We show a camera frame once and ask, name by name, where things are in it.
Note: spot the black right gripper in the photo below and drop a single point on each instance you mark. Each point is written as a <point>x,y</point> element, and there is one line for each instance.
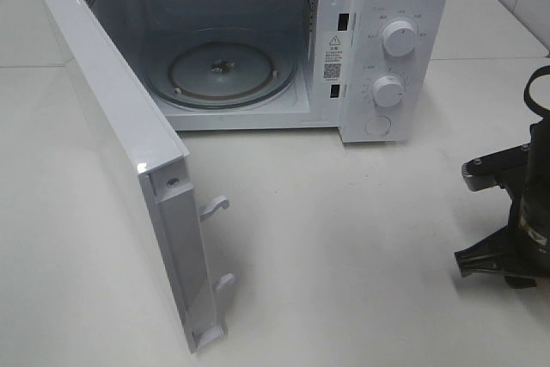
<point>520,250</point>

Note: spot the round white door button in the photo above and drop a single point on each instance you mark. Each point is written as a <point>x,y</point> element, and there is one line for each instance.
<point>378,126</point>

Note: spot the white timer knob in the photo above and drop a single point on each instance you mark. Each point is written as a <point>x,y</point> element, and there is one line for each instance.
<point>387,91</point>

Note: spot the white microwave door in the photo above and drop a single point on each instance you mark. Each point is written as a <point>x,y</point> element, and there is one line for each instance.
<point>146,161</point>

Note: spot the upper white power knob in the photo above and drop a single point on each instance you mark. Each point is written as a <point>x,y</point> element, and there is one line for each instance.
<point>399,37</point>

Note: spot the white microwave oven body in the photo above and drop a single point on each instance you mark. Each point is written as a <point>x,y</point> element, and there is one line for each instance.
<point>356,66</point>

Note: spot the white warning label sticker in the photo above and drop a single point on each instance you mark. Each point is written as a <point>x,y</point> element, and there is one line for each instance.
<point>333,56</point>

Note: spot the glass microwave turntable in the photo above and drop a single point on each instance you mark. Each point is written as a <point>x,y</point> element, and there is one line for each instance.
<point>219,68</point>

